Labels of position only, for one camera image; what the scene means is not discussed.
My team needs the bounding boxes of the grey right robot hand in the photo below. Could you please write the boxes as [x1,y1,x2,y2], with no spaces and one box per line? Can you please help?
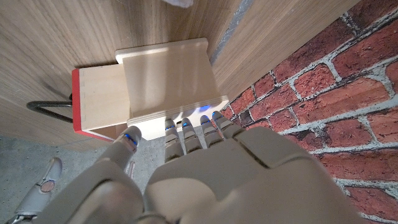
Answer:
[6,157,63,224]

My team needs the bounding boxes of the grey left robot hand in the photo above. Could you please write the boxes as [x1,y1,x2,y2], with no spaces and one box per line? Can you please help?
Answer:
[34,110,366,224]

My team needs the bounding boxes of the wooden drawer with red front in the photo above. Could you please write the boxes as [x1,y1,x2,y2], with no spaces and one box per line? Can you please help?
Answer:
[26,63,132,142]

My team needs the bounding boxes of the wooden box with slot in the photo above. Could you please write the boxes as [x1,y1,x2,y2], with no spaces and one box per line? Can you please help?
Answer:
[114,37,230,141]

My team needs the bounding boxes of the crumpled white tissue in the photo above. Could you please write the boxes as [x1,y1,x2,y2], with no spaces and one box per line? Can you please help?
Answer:
[161,0,194,9]

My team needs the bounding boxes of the printed brick backdrop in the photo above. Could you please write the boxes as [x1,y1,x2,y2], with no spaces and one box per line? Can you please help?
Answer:
[219,0,398,224]

